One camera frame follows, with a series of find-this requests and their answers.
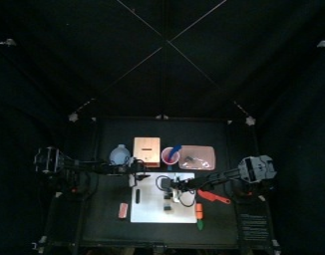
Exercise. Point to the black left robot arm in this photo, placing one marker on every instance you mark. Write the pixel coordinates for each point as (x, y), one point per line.
(80, 165)

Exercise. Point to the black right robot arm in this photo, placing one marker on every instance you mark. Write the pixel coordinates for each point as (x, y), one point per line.
(241, 172)

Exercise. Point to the light blue plate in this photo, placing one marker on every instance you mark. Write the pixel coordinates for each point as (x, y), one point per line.
(119, 155)

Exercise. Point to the white cutting board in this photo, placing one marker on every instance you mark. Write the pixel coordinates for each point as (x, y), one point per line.
(150, 212)

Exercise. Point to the orange toy knife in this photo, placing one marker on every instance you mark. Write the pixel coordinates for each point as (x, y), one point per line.
(213, 196)

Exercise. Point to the salmon nigiri sushi toy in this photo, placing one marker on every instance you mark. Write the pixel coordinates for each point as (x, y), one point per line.
(123, 210)

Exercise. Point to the orange toy carrot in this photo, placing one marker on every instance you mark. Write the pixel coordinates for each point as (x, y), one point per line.
(199, 214)

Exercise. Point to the pink cup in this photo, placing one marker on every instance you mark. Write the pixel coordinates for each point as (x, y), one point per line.
(169, 156)

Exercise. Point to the pink translucent container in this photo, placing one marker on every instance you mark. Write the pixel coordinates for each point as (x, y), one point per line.
(197, 157)

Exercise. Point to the metal frame clamp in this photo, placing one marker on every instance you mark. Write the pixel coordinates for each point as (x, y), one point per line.
(72, 117)
(250, 120)
(161, 117)

